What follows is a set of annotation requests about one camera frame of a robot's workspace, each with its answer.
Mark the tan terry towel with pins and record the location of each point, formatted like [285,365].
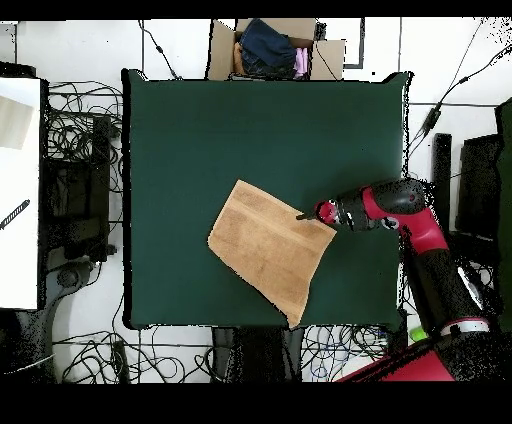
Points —
[272,248]

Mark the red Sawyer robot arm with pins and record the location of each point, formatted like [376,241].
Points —
[412,224]

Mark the black flat device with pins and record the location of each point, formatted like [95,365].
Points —
[16,71]

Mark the dark green table cloth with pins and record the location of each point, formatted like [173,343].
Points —
[180,160]

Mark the bright green cup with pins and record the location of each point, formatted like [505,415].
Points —
[418,333]

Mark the pink garment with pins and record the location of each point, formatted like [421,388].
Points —
[300,62]

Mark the tan garment in box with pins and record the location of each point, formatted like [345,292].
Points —
[238,60]

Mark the dark blue jeans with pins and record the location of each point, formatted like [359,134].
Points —
[266,48]

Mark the open cardboard box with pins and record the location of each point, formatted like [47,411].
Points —
[220,52]

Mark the black power strip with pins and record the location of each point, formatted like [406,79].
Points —
[120,360]

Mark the white desk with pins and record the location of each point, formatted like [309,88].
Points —
[20,260]

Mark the beige paper sheet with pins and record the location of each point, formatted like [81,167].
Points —
[14,124]

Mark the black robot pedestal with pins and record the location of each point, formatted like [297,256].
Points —
[256,356]

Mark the black metal frame piece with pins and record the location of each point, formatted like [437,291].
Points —
[362,40]

